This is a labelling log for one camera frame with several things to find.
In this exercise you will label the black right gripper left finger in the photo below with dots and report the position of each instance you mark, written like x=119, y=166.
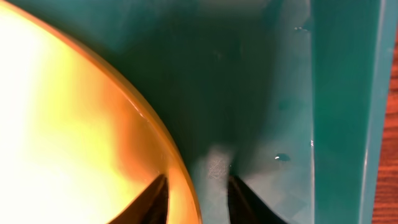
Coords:
x=150, y=207

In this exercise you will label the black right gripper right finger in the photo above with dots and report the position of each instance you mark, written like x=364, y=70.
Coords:
x=245, y=207

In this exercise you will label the yellow plate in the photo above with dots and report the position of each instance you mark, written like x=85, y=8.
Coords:
x=78, y=142

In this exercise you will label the teal plastic tray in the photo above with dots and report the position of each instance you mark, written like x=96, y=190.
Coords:
x=288, y=95

